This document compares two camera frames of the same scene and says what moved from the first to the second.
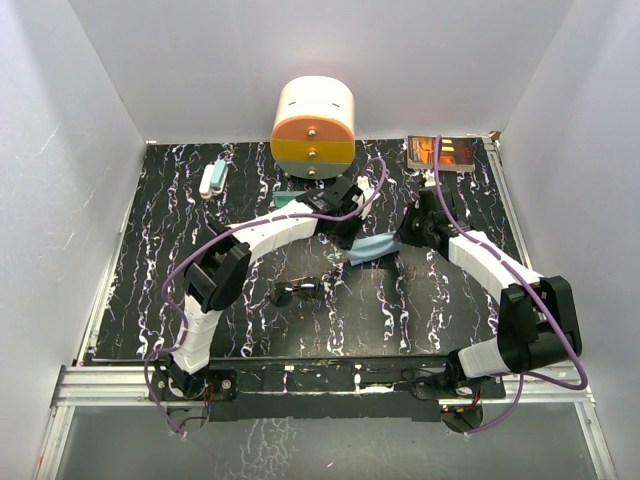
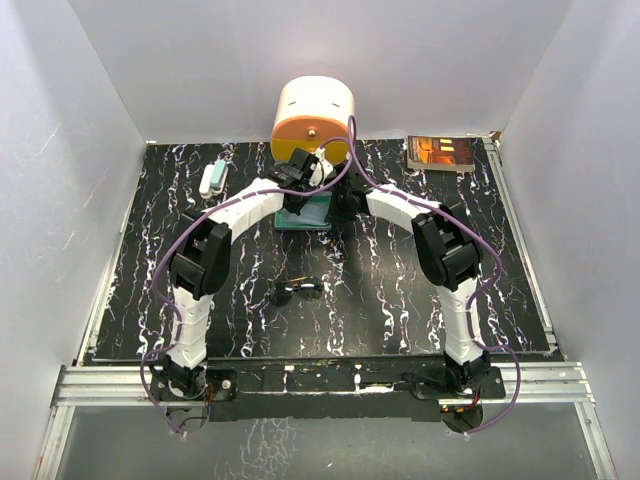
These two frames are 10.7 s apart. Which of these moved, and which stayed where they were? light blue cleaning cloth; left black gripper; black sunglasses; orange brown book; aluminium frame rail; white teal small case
Moved: light blue cleaning cloth; left black gripper
Stayed: white teal small case; aluminium frame rail; black sunglasses; orange brown book
